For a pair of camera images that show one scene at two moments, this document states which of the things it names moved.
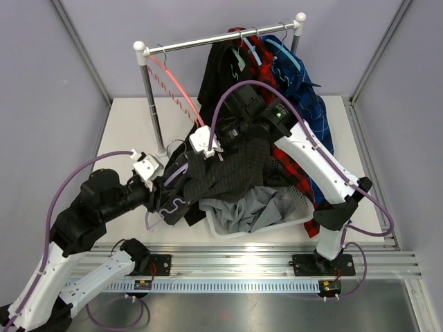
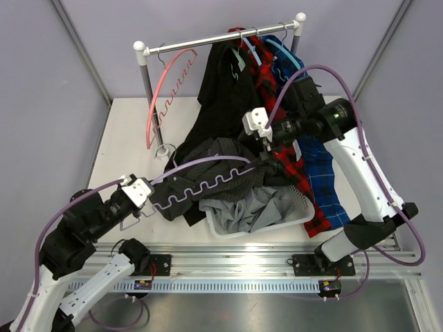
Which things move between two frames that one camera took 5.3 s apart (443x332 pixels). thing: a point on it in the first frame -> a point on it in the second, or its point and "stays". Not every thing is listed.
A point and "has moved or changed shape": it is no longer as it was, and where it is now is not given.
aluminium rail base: (255, 267) stays
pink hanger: (164, 67) -> (149, 142)
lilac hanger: (176, 174) -> (129, 220)
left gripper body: (152, 199) -> (118, 208)
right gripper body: (237, 134) -> (286, 132)
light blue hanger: (252, 48) stays
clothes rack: (142, 51) stays
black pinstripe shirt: (236, 171) has moved or changed shape
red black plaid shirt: (261, 67) stays
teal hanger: (275, 43) stays
